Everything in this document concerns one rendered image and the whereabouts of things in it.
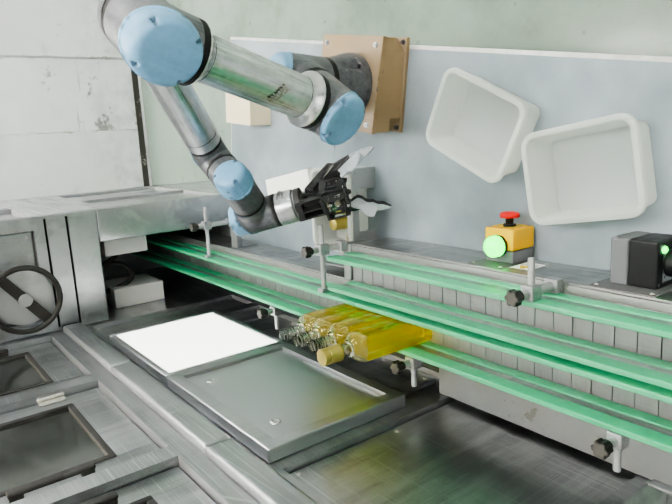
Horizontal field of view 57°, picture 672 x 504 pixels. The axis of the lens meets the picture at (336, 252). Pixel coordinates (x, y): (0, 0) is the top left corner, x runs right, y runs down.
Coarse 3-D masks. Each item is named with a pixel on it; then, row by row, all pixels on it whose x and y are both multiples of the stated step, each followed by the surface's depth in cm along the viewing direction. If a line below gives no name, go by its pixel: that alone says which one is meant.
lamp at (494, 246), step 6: (486, 240) 124; (492, 240) 122; (498, 240) 122; (504, 240) 123; (486, 246) 123; (492, 246) 122; (498, 246) 122; (504, 246) 122; (486, 252) 124; (492, 252) 123; (498, 252) 122; (504, 252) 123
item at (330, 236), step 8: (320, 168) 166; (312, 176) 170; (320, 216) 173; (336, 216) 176; (312, 224) 173; (320, 224) 174; (328, 224) 175; (352, 224) 160; (328, 232) 176; (336, 232) 177; (344, 232) 174; (352, 232) 160; (328, 240) 175; (352, 240) 161
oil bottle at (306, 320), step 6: (336, 306) 146; (342, 306) 146; (348, 306) 146; (354, 306) 145; (312, 312) 142; (318, 312) 142; (324, 312) 142; (330, 312) 142; (336, 312) 142; (300, 318) 140; (306, 318) 139; (312, 318) 138; (318, 318) 138; (306, 324) 138; (312, 324) 138; (306, 330) 138
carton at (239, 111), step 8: (232, 96) 201; (232, 104) 202; (240, 104) 198; (248, 104) 194; (256, 104) 194; (232, 112) 203; (240, 112) 198; (248, 112) 194; (256, 112) 195; (264, 112) 197; (232, 120) 203; (240, 120) 199; (248, 120) 195; (256, 120) 196; (264, 120) 197
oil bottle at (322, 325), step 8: (344, 312) 141; (352, 312) 140; (360, 312) 140; (368, 312) 140; (320, 320) 136; (328, 320) 135; (336, 320) 135; (312, 328) 136; (320, 328) 133; (328, 328) 133
